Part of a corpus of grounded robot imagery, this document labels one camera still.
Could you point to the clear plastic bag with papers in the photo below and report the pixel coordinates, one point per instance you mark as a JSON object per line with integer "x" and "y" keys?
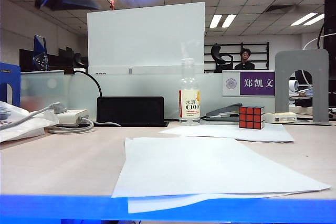
{"x": 18, "y": 129}

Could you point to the white monitor back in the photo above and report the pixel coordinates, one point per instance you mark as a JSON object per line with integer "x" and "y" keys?
{"x": 144, "y": 37}

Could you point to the blue crystal trophy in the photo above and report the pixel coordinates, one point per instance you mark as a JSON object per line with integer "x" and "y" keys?
{"x": 40, "y": 56}

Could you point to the frosted glass desk partition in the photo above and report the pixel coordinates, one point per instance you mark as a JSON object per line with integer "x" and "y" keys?
{"x": 78, "y": 90}

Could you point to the blue plastic stand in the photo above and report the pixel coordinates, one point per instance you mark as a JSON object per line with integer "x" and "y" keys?
{"x": 10, "y": 77}

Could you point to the black rectangular box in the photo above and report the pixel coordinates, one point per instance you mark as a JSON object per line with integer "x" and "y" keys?
{"x": 130, "y": 111}

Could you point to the black office chair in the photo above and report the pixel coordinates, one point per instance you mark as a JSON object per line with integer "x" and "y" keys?
{"x": 218, "y": 56}

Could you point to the clear plastic drink bottle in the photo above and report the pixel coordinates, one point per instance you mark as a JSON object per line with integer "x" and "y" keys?
{"x": 189, "y": 108}

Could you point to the seated person in black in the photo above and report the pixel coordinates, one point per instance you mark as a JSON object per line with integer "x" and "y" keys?
{"x": 244, "y": 64}

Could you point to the grey stapler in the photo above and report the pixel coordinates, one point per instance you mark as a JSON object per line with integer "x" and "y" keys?
{"x": 221, "y": 112}

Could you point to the purple and white name plate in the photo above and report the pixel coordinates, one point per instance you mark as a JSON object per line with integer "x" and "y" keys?
{"x": 257, "y": 83}

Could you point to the white paper sheet under cube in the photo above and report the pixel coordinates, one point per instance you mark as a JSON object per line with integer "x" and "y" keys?
{"x": 236, "y": 132}

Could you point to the large white paper sheet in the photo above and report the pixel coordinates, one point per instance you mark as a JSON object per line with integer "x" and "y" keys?
{"x": 197, "y": 166}
{"x": 162, "y": 204}

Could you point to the rubik's cube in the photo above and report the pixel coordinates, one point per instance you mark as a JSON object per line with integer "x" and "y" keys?
{"x": 250, "y": 117}

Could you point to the grey metal bookend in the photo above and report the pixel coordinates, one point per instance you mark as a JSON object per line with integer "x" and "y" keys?
{"x": 281, "y": 90}

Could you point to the white desk fan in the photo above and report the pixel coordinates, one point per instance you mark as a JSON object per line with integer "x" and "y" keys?
{"x": 294, "y": 86}

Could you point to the small cream white box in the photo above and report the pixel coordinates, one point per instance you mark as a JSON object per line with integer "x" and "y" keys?
{"x": 280, "y": 117}

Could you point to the black upright panel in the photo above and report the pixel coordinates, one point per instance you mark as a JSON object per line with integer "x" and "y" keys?
{"x": 331, "y": 11}

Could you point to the black wall rack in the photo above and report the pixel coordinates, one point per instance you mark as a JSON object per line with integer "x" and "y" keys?
{"x": 262, "y": 56}

